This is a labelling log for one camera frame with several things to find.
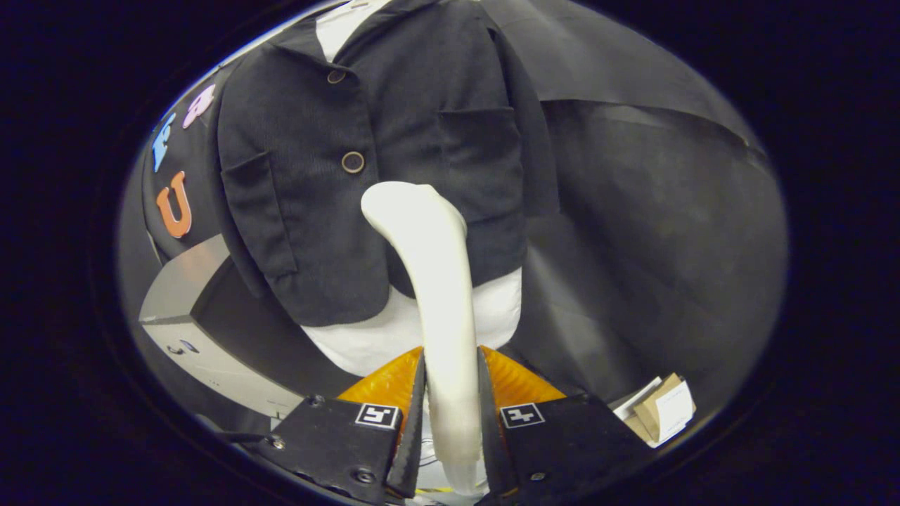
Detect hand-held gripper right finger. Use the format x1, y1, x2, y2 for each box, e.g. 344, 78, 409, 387
478, 346, 655, 504

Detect white garment steamer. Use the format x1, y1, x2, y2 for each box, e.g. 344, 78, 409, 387
360, 181, 489, 496

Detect grey drawer cabinet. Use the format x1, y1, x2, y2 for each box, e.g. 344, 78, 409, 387
139, 234, 352, 420

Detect cardboard box with paper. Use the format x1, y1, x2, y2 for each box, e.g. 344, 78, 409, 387
612, 372, 697, 449

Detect black jacket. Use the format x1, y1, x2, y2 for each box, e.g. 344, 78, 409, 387
214, 0, 561, 327

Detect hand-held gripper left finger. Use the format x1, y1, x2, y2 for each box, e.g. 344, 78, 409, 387
257, 346, 428, 506

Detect black backdrop cloth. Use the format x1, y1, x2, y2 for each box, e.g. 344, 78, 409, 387
116, 0, 788, 436

